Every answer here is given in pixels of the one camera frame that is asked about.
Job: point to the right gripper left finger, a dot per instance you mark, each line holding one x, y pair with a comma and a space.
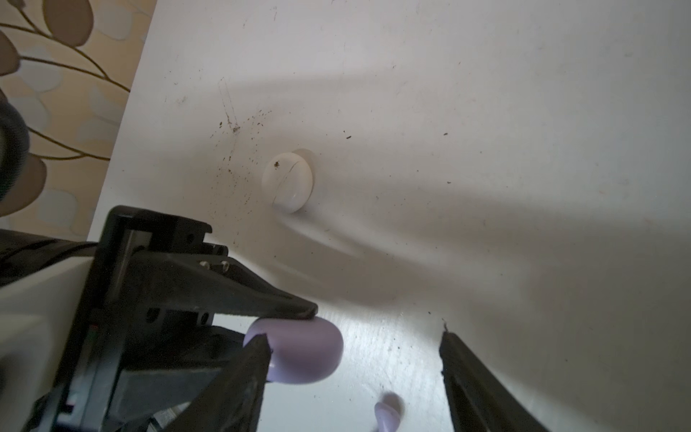
233, 400

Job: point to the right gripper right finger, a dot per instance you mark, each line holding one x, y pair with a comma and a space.
476, 398

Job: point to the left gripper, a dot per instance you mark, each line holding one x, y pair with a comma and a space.
143, 340

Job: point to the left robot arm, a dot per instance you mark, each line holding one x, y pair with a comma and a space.
42, 281

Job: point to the white round charging case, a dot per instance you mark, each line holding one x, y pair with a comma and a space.
287, 182

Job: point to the purple round charging case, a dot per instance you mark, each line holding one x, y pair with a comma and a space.
303, 351

